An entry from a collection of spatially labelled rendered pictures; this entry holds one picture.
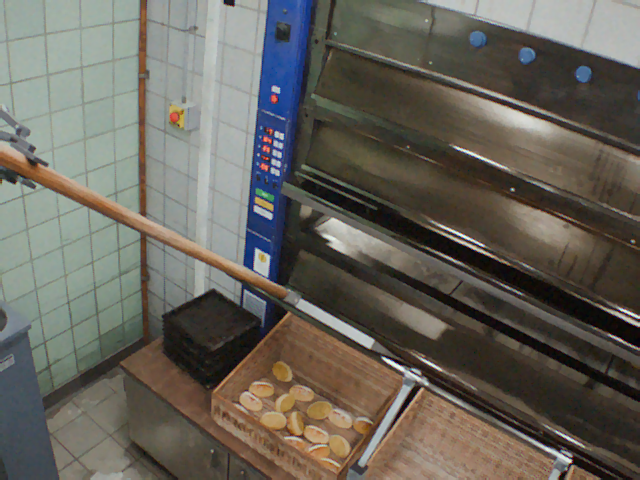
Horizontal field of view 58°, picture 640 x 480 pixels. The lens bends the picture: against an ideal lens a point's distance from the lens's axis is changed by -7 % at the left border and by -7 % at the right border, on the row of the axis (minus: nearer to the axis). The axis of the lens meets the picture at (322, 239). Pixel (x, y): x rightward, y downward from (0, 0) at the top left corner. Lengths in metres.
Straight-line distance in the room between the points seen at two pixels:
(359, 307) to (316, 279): 0.21
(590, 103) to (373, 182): 0.74
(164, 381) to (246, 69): 1.24
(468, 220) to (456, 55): 0.50
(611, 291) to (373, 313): 0.87
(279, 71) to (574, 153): 1.00
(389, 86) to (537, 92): 0.47
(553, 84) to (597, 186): 0.30
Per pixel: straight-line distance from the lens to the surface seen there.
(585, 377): 2.04
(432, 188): 1.94
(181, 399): 2.43
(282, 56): 2.10
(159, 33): 2.58
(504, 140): 1.80
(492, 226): 1.89
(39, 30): 2.38
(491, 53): 1.78
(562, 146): 1.77
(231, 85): 2.33
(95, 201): 1.07
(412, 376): 1.79
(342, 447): 2.26
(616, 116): 1.72
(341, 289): 2.30
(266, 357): 2.45
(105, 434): 3.09
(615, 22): 1.67
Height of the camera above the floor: 2.38
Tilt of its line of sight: 32 degrees down
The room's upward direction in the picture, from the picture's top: 9 degrees clockwise
